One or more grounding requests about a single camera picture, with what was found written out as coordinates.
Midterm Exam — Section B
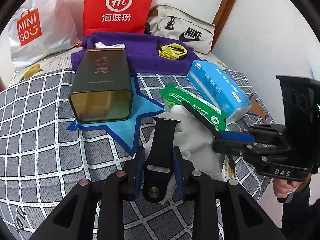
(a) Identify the grey checked tablecloth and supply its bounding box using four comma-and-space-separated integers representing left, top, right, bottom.
1, 69, 270, 239

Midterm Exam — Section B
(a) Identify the black watch strap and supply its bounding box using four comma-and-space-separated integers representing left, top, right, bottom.
141, 112, 181, 204

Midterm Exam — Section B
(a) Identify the blue tissue pack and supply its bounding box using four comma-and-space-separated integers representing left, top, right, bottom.
187, 60, 252, 124

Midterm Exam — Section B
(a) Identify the white Miniso plastic bag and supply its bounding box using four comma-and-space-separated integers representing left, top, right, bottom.
7, 0, 82, 68

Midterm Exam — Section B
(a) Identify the brown wooden door frame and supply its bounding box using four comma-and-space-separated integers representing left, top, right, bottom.
212, 0, 236, 49

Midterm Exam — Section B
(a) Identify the dark green tea tin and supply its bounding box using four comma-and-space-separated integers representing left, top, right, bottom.
69, 48, 133, 124

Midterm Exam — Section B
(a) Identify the green wet wipe packet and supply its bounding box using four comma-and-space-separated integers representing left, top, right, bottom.
159, 83, 226, 131

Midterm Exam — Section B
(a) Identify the person's right hand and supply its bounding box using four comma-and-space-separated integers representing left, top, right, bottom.
272, 174, 312, 198

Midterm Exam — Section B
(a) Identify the red Haidilao paper bag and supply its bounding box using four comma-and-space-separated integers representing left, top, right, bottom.
83, 0, 152, 36

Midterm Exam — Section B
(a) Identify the purple towel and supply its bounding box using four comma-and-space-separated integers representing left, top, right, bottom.
71, 32, 200, 75

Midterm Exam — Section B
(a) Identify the yellow mesh pouch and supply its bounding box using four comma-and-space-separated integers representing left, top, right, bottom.
157, 41, 188, 60

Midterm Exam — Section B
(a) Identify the grey Nike waist bag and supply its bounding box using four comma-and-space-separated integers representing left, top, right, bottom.
147, 4, 215, 54

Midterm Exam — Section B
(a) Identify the fruit print sachet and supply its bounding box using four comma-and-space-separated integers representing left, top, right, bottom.
221, 155, 235, 182

